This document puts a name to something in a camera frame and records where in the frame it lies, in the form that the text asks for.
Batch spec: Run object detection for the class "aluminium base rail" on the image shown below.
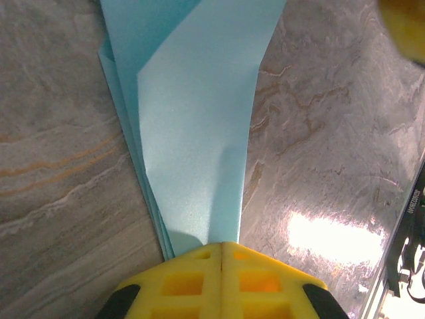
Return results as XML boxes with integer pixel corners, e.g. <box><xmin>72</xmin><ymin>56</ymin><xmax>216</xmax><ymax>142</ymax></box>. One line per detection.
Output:
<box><xmin>360</xmin><ymin>275</ymin><xmax>425</xmax><ymax>319</ymax></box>

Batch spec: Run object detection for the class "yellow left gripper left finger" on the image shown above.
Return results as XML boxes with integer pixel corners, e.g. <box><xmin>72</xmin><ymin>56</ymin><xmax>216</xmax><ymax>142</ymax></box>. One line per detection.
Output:
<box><xmin>96</xmin><ymin>243</ymin><xmax>222</xmax><ymax>319</ymax></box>

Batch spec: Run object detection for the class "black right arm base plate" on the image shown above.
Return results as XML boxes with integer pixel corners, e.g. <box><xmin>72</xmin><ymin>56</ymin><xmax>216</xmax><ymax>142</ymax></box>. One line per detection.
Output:
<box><xmin>384</xmin><ymin>162</ymin><xmax>425</xmax><ymax>303</ymax></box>

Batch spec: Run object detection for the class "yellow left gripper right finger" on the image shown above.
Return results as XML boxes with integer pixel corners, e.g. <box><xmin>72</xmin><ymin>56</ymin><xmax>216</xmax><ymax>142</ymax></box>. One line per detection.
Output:
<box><xmin>221</xmin><ymin>242</ymin><xmax>349</xmax><ymax>319</ymax></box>

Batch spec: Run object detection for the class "light blue paper sheet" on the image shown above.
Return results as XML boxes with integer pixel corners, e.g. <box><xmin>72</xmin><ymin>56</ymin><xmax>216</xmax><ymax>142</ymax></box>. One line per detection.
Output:
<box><xmin>98</xmin><ymin>0</ymin><xmax>288</xmax><ymax>260</ymax></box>

